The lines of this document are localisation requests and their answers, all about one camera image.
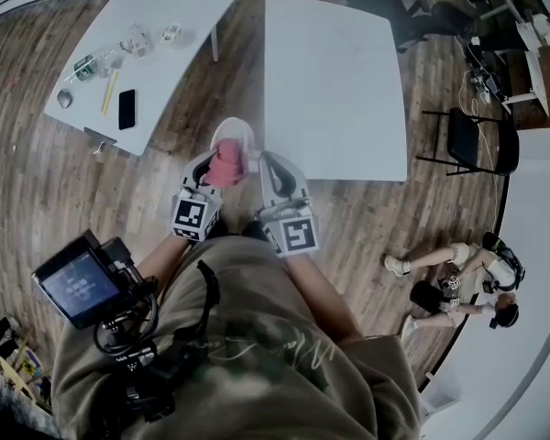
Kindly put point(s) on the black folding chair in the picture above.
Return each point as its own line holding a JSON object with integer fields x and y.
{"x": 463, "y": 140}

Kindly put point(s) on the person's left forearm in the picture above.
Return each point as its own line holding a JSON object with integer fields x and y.
{"x": 160, "y": 264}

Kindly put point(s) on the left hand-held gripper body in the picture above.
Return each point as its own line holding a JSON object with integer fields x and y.
{"x": 190, "y": 216}

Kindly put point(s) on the white table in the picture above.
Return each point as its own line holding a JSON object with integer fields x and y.
{"x": 174, "y": 80}
{"x": 330, "y": 90}

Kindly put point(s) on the clear plastic cup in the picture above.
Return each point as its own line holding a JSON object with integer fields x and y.
{"x": 140, "y": 39}

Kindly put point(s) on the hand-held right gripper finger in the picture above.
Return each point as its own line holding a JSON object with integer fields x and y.
{"x": 301, "y": 186}
{"x": 266, "y": 186}

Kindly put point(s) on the black chest monitor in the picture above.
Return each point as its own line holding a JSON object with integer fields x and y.
{"x": 78, "y": 287}

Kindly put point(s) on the pink cloth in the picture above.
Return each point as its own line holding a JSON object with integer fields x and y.
{"x": 227, "y": 165}

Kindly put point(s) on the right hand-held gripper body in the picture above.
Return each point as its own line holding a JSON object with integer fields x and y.
{"x": 298, "y": 236}

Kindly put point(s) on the black smartphone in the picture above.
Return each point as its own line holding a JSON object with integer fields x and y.
{"x": 127, "y": 109}

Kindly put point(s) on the yellow wooden toy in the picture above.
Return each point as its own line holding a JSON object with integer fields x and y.
{"x": 14, "y": 376}

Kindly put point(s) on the person's olive shirt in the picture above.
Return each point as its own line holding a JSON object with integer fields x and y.
{"x": 266, "y": 360}

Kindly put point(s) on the black bucket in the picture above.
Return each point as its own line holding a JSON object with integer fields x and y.
{"x": 426, "y": 296}

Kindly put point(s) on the grey computer mouse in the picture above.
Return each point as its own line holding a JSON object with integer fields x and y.
{"x": 64, "y": 99}

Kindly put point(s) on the person's black trousers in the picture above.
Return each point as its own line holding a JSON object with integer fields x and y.
{"x": 252, "y": 229}

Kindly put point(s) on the white wooden shelf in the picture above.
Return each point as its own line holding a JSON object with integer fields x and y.
{"x": 440, "y": 399}

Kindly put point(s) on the black chest camera rig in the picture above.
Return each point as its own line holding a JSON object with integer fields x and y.
{"x": 128, "y": 365}

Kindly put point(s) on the small white desk fan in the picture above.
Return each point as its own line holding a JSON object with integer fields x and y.
{"x": 236, "y": 128}

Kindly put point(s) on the grey table clamp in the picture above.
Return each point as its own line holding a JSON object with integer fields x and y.
{"x": 100, "y": 136}

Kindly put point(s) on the yellow pencil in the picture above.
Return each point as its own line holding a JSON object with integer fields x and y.
{"x": 110, "y": 93}

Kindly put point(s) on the person's right forearm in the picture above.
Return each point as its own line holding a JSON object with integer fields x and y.
{"x": 321, "y": 296}

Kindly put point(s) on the white standing desk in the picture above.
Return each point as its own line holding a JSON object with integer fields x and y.
{"x": 534, "y": 76}

